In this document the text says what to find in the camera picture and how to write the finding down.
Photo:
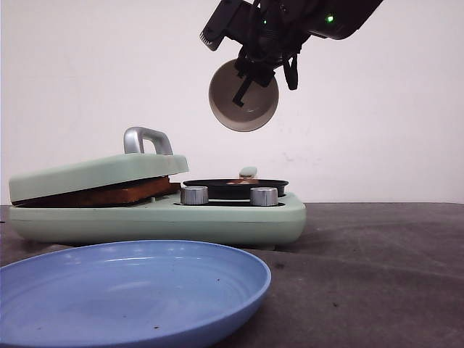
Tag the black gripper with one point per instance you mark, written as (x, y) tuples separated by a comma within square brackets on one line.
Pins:
[(270, 35)]

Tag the beige ceramic bowl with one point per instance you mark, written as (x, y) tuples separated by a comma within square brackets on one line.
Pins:
[(260, 103)]

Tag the pink shrimp with red tail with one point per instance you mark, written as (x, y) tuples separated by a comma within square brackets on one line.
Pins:
[(242, 180)]

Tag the breakfast maker hinged lid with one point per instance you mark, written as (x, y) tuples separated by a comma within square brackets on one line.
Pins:
[(94, 173)]

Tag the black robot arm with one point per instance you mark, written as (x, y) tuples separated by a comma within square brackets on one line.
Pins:
[(335, 19)]

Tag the mint green breakfast maker base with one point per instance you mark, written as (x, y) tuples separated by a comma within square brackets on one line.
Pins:
[(222, 222)]

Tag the black round frying pan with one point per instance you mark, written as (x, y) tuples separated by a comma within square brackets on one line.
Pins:
[(219, 189)]

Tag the right silver control knob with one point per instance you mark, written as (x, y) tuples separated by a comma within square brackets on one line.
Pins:
[(264, 197)]

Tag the silver control knob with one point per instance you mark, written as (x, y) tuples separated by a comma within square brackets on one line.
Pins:
[(194, 195), (264, 197)]

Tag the left silver control knob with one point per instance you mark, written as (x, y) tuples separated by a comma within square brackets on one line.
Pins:
[(194, 195)]

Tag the blue plate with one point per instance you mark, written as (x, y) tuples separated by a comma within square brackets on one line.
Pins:
[(131, 294)]

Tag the mint green pan handle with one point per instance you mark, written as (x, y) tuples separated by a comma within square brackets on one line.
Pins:
[(248, 172)]

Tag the silver lid handle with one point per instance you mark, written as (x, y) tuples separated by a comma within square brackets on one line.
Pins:
[(134, 137)]

